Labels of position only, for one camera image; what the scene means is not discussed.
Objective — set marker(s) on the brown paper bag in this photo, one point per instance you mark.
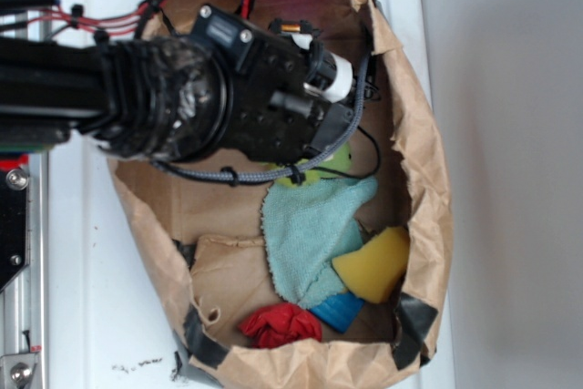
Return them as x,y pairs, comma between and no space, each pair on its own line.
217,254

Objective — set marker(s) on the red crumpled cloth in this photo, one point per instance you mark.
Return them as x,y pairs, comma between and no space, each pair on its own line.
279,324

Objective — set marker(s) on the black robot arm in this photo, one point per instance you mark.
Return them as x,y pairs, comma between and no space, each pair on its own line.
136,98

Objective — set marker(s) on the blue plastic block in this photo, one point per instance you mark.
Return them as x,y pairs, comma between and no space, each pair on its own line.
339,311

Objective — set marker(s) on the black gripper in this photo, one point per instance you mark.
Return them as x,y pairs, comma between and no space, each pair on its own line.
275,95

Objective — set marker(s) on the aluminium frame rail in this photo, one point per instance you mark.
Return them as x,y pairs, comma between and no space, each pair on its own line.
24,305

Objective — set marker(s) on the yellow sponge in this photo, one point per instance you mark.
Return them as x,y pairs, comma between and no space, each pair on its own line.
372,272

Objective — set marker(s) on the green plush toy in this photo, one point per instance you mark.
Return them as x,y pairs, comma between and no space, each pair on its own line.
339,162

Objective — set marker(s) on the teal microfiber cloth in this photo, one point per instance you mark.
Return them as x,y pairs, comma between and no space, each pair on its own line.
305,228

